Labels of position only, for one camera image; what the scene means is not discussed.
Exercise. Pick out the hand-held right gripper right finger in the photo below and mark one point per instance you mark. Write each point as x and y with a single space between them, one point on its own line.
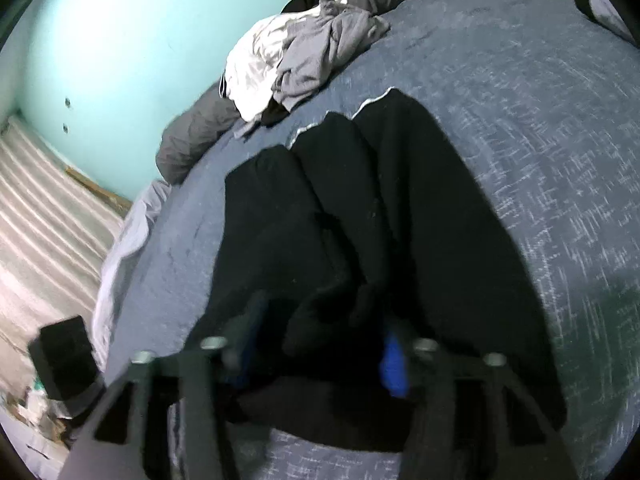
395 365

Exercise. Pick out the black garment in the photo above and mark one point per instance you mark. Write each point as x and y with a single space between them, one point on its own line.
302 2
272 115

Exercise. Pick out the striped rug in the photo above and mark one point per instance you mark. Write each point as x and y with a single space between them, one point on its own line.
45 220

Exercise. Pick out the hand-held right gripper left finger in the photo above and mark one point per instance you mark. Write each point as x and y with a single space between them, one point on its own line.
250 342

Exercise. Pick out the dark grey duvet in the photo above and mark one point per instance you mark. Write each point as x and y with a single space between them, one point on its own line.
195 135

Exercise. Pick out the black shirt with white trim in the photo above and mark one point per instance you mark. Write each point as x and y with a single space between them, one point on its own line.
425 210

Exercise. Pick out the white garment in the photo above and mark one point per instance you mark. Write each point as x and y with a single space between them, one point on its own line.
250 65

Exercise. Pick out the white bed sheet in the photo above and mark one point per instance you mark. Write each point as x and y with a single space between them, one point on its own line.
125 240

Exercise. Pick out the blue speckled bedspread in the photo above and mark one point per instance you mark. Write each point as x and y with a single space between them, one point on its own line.
525 110

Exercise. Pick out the folded pale cloth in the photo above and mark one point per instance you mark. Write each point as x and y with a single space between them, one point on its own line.
617 15

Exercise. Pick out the grey garment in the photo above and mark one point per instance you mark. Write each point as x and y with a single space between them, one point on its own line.
320 55

